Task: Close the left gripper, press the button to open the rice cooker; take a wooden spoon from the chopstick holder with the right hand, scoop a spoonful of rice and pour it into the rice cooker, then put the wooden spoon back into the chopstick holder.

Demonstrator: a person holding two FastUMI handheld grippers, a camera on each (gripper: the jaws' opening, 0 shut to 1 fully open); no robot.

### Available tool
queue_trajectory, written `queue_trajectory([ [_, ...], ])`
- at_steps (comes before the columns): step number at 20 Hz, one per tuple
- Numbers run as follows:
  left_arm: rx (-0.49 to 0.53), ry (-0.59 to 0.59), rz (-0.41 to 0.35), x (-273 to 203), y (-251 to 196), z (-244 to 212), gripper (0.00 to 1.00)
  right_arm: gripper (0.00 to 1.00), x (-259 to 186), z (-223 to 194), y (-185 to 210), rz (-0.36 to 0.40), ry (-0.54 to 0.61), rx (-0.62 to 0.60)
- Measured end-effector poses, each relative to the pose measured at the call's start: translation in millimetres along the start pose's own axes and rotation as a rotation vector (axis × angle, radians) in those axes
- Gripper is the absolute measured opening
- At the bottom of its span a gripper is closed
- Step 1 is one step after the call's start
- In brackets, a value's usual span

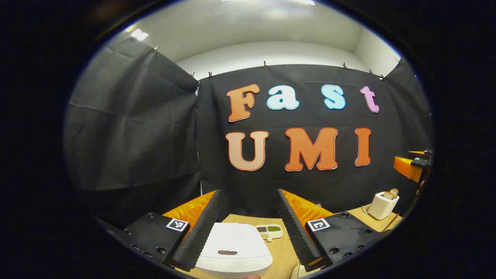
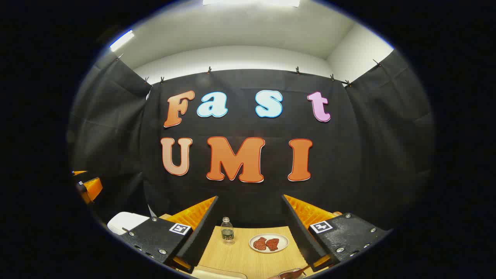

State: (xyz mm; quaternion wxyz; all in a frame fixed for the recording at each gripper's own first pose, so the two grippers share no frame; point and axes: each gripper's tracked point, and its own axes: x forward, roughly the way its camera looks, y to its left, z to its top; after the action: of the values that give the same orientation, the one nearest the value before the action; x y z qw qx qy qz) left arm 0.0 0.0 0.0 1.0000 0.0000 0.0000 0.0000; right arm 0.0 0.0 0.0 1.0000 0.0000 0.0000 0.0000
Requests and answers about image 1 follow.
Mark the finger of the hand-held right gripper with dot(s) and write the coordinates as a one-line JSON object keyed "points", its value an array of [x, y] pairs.
{"points": [[424, 152], [407, 166]]}

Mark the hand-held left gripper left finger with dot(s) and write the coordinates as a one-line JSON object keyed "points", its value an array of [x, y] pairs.
{"points": [[201, 232]]}

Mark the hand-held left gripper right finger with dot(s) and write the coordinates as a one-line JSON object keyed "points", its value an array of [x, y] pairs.
{"points": [[296, 232]]}

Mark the white rice cooker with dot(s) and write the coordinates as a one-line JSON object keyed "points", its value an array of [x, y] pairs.
{"points": [[236, 240]]}

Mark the white divided grain tray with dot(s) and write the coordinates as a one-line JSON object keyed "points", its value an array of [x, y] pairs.
{"points": [[269, 230]]}

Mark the bread slice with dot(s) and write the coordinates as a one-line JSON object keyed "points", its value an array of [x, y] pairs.
{"points": [[394, 191], [388, 195]]}

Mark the white toaster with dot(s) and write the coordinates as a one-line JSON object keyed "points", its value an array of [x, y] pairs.
{"points": [[380, 208]]}

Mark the ceiling light panel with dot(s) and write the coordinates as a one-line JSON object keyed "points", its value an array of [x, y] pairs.
{"points": [[139, 35]]}

